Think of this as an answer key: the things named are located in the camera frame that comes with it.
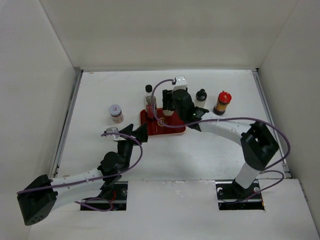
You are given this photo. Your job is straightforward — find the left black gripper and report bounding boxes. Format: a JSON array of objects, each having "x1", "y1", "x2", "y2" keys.
[{"x1": 115, "y1": 122, "x2": 147, "y2": 171}]

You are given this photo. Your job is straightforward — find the salt grinder jar grey lid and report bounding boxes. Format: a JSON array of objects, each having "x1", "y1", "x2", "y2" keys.
[{"x1": 162, "y1": 109, "x2": 174, "y2": 117}]

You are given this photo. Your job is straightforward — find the soy sauce bottle black cap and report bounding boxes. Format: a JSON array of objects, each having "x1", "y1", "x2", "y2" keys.
[{"x1": 144, "y1": 84, "x2": 157, "y2": 121}]

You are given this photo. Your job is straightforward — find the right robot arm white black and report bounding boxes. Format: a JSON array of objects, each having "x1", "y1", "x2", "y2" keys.
[{"x1": 162, "y1": 89, "x2": 279, "y2": 200}]

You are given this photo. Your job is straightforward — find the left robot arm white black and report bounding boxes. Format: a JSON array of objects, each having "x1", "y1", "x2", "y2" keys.
[{"x1": 17, "y1": 123, "x2": 148, "y2": 226}]

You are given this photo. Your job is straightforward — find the red tray gold emblem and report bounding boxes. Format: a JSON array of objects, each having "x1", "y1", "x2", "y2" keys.
[{"x1": 139, "y1": 106, "x2": 187, "y2": 136}]

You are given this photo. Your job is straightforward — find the small jar white lid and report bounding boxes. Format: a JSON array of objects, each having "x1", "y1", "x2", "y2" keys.
[{"x1": 108, "y1": 104, "x2": 124, "y2": 124}]

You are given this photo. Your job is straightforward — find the salt jar black knob lid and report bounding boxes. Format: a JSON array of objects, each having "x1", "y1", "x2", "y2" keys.
[{"x1": 194, "y1": 88, "x2": 207, "y2": 109}]

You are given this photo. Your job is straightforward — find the sauce bottle red cap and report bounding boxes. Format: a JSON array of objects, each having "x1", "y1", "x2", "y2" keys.
[{"x1": 213, "y1": 91, "x2": 232, "y2": 115}]

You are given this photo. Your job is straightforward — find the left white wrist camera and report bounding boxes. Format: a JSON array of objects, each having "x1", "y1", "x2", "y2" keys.
[{"x1": 104, "y1": 126, "x2": 121, "y2": 141}]

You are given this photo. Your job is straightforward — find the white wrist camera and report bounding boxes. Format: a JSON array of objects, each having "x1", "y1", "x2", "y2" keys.
[
  {"x1": 172, "y1": 75, "x2": 188, "y2": 91},
  {"x1": 104, "y1": 126, "x2": 121, "y2": 141}
]

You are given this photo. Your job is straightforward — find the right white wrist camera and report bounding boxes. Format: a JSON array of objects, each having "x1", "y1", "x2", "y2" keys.
[{"x1": 172, "y1": 75, "x2": 188, "y2": 91}]

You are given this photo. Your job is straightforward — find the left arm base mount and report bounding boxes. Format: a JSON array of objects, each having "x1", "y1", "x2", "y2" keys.
[{"x1": 79, "y1": 181, "x2": 128, "y2": 212}]

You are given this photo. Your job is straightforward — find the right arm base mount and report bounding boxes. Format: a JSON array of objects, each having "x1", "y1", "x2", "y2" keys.
[{"x1": 215, "y1": 181, "x2": 265, "y2": 211}]

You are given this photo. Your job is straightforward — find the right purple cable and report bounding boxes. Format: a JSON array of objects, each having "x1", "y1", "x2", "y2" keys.
[{"x1": 151, "y1": 78, "x2": 292, "y2": 201}]

